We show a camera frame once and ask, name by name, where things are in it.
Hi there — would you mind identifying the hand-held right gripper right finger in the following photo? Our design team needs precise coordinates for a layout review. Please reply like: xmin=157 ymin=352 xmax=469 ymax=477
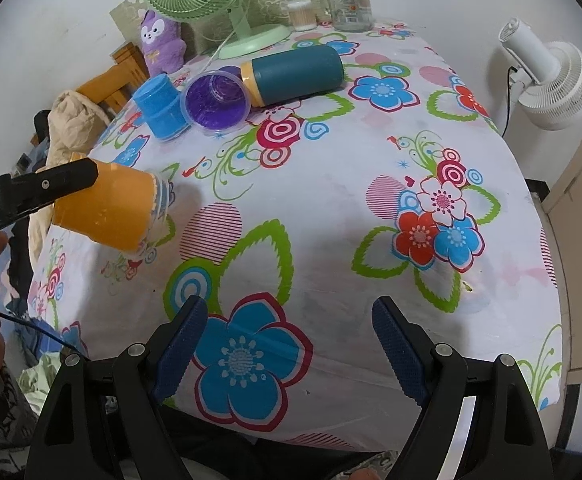
xmin=371 ymin=296 xmax=556 ymax=480

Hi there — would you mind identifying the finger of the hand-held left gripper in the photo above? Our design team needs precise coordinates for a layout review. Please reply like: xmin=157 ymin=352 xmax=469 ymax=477
xmin=0 ymin=158 xmax=100 ymax=220

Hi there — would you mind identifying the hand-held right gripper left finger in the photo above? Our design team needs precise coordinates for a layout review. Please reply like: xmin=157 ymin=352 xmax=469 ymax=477
xmin=24 ymin=295 xmax=209 ymax=480

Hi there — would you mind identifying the orange cup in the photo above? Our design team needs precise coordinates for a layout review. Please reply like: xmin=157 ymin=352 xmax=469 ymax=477
xmin=51 ymin=151 xmax=177 ymax=254

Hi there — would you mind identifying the blue cup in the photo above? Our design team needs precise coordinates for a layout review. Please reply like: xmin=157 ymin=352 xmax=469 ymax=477
xmin=132 ymin=74 xmax=190 ymax=141

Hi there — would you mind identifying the purple translucent cup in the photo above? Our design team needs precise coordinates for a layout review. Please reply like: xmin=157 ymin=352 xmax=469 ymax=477
xmin=183 ymin=66 xmax=251 ymax=136

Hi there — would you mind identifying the beige cloth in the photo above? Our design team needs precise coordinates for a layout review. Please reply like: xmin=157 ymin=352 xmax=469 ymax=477
xmin=28 ymin=89 xmax=115 ymax=267

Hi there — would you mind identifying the blue clothing pile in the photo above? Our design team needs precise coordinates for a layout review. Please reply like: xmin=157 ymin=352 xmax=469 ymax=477
xmin=1 ymin=230 xmax=88 ymax=411

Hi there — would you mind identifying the floral tablecloth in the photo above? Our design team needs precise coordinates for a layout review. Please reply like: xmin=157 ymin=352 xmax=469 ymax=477
xmin=26 ymin=20 xmax=564 ymax=453

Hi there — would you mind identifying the purple plush toy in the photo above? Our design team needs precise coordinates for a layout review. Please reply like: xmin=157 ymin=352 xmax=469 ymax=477
xmin=140 ymin=9 xmax=188 ymax=77

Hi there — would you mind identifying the teal bottle with yellow band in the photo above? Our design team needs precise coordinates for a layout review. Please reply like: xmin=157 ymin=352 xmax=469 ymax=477
xmin=239 ymin=44 xmax=346 ymax=109

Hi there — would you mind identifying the white clip fan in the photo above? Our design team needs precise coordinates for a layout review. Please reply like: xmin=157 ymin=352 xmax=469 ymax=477
xmin=498 ymin=17 xmax=582 ymax=132

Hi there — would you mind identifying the cotton swab container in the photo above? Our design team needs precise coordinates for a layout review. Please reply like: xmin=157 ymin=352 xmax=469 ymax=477
xmin=285 ymin=0 xmax=318 ymax=32

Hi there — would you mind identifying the clear glass jar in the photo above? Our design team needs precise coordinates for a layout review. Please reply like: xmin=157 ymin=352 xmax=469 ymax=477
xmin=325 ymin=0 xmax=374 ymax=33

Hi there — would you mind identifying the wooden frame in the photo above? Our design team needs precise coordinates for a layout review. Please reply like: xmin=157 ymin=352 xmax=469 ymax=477
xmin=74 ymin=42 xmax=148 ymax=114

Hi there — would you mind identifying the thin black cable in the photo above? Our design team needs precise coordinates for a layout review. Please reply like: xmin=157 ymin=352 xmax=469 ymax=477
xmin=0 ymin=310 xmax=90 ymax=361

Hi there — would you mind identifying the white fan cord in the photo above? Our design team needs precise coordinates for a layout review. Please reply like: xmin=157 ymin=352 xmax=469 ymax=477
xmin=203 ymin=27 xmax=239 ymax=73

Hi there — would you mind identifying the black fan cable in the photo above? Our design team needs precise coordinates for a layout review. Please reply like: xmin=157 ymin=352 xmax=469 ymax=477
xmin=501 ymin=64 xmax=520 ymax=139

